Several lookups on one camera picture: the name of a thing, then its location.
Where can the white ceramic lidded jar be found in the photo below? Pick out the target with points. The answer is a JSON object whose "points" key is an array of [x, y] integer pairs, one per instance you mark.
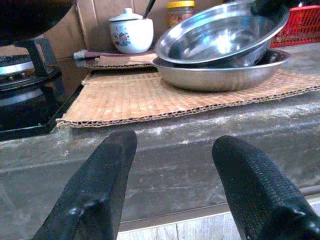
{"points": [[131, 35]]}

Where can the black glass gas stove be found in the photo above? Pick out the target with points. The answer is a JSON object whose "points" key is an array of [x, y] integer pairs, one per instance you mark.
{"points": [[67, 80]]}

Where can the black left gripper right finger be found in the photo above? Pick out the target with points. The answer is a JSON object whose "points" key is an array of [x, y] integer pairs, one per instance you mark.
{"points": [[260, 195]]}

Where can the large cardboard mat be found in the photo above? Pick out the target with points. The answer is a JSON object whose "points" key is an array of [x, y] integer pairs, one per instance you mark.
{"points": [[137, 100]]}

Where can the brown cardboard wall sheet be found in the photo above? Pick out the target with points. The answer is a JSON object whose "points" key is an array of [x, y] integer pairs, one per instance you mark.
{"points": [[87, 25]]}

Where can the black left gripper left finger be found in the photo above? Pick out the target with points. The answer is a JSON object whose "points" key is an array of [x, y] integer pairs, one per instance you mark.
{"points": [[95, 190]]}

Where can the gas burner with pan support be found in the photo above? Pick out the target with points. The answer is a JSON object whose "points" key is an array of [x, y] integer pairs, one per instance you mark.
{"points": [[37, 57]]}

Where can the stainless steel wok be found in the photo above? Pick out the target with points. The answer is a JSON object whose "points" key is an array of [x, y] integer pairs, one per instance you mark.
{"points": [[30, 17]]}

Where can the stainless steel bowl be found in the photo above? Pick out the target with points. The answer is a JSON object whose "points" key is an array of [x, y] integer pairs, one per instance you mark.
{"points": [[212, 37], [212, 80]]}

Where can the red plastic basket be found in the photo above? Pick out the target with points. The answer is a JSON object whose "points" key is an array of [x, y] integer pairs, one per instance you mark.
{"points": [[300, 27]]}

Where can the small cardboard mat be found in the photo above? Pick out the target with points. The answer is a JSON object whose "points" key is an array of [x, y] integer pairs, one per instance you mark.
{"points": [[120, 62]]}

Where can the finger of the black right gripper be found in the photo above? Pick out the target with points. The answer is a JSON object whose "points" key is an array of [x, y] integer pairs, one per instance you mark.
{"points": [[271, 7]]}

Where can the yellow lid glass jar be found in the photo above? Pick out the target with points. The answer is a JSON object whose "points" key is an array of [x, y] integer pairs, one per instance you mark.
{"points": [[180, 15]]}

